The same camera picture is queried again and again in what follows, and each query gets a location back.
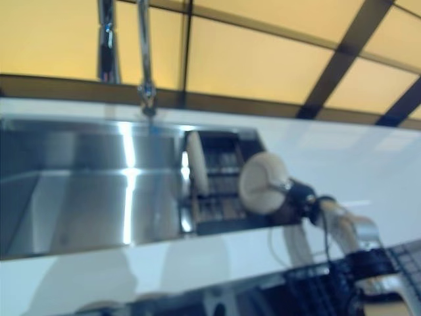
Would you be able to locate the stainless steel kitchen sink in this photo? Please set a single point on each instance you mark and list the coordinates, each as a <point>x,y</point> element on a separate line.
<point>98,191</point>

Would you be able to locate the robot right hand dark palm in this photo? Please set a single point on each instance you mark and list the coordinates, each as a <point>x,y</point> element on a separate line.
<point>299,200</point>

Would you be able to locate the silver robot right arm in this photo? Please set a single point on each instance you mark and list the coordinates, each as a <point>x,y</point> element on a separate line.
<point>348,230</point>

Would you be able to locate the black sink dish rack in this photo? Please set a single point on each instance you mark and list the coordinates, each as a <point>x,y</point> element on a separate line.
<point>223,171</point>

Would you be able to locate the chrome kitchen faucet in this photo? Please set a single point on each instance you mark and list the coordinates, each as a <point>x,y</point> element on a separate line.
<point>144,49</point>

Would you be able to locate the beige ceramic plate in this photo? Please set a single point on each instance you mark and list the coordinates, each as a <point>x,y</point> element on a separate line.
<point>197,161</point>
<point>256,187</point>

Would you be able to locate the dark framed yellow window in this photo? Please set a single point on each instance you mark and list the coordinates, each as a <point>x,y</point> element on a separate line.
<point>246,56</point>

